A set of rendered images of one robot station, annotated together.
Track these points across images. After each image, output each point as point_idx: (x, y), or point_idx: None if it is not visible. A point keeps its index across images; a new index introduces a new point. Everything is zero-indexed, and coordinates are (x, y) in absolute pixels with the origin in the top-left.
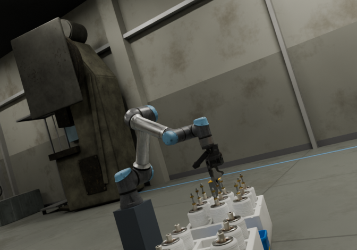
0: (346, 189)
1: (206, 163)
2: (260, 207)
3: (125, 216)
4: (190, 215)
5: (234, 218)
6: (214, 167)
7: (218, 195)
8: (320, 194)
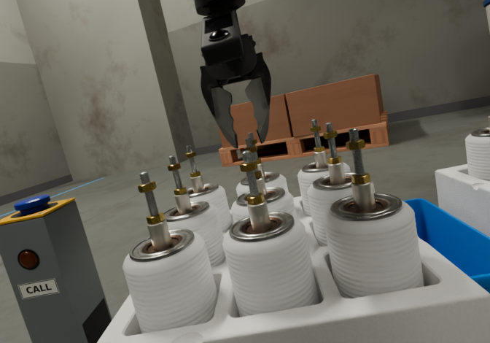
0: (121, 238)
1: (247, 52)
2: (293, 198)
3: None
4: (413, 212)
5: (485, 133)
6: (222, 87)
7: (80, 267)
8: (93, 259)
